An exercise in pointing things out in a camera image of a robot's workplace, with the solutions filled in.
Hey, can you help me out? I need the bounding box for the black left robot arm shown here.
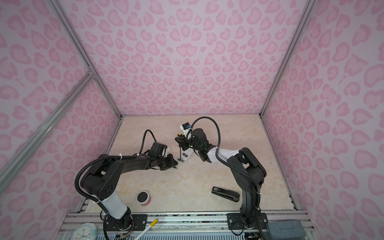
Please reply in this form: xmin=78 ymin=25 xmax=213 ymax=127
xmin=74 ymin=154 xmax=178 ymax=231

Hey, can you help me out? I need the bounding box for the black yellow handled screwdriver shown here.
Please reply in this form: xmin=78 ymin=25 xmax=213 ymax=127
xmin=175 ymin=134 xmax=185 ymax=164

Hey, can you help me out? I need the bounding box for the black stapler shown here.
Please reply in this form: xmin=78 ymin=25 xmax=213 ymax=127
xmin=211 ymin=187 xmax=240 ymax=203

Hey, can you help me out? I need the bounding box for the black left camera cable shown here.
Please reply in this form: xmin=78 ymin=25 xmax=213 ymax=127
xmin=139 ymin=129 xmax=157 ymax=154

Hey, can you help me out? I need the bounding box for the black camera cable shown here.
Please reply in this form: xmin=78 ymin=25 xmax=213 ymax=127
xmin=190 ymin=116 xmax=222 ymax=149
xmin=139 ymin=129 xmax=157 ymax=154

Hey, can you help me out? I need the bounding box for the pink black tape roll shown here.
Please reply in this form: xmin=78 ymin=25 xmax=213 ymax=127
xmin=137 ymin=191 xmax=152 ymax=206

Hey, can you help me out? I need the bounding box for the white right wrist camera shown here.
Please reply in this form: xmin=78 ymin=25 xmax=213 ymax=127
xmin=180 ymin=122 xmax=191 ymax=136

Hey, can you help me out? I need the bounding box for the aluminium frame strut right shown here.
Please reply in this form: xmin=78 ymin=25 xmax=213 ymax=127
xmin=259 ymin=0 xmax=319 ymax=119

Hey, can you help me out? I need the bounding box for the grey cloth pad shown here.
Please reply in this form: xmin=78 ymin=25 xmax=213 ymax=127
xmin=266 ymin=220 xmax=306 ymax=240

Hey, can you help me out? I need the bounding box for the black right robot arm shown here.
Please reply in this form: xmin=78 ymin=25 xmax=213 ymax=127
xmin=175 ymin=123 xmax=267 ymax=229

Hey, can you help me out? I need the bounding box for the aluminium rail base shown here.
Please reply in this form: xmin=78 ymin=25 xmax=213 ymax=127
xmin=56 ymin=210 xmax=318 ymax=240

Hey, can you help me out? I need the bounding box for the white analog clock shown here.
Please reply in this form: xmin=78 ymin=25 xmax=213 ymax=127
xmin=71 ymin=223 xmax=98 ymax=240

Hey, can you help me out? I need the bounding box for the red and white remote control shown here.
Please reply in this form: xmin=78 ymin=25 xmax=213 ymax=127
xmin=178 ymin=149 xmax=195 ymax=164

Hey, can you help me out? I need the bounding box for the aluminium frame strut left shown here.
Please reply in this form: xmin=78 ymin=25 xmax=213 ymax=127
xmin=1 ymin=1 xmax=123 ymax=193

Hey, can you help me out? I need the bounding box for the yellow capped white marker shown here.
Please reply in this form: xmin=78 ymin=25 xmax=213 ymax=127
xmin=135 ymin=219 xmax=158 ymax=240

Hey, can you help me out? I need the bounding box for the aluminium frame strut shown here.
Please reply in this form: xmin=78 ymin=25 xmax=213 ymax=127
xmin=259 ymin=0 xmax=319 ymax=119
xmin=1 ymin=1 xmax=123 ymax=193

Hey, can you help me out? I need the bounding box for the black right camera cable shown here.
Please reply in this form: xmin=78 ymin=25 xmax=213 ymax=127
xmin=190 ymin=116 xmax=222 ymax=149

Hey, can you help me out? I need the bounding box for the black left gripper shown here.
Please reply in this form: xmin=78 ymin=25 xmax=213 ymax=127
xmin=156 ymin=153 xmax=180 ymax=170

